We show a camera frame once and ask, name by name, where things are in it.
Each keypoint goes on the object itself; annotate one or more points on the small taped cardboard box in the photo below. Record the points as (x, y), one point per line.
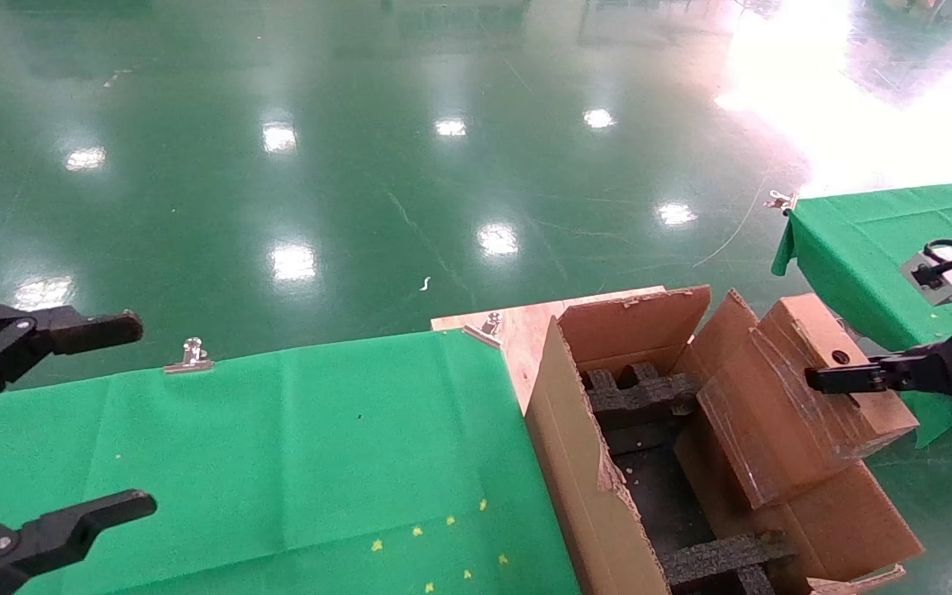
(773, 413)

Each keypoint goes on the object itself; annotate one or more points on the large open cardboard carton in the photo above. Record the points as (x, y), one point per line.
(575, 479)

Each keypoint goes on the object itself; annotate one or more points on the silver binder clip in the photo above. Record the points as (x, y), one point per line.
(191, 364)
(783, 201)
(484, 335)

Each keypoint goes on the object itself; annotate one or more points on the large green table cloth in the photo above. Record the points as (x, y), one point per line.
(278, 454)

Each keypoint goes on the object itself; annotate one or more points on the black foam insert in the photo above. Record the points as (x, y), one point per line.
(716, 562)
(641, 397)

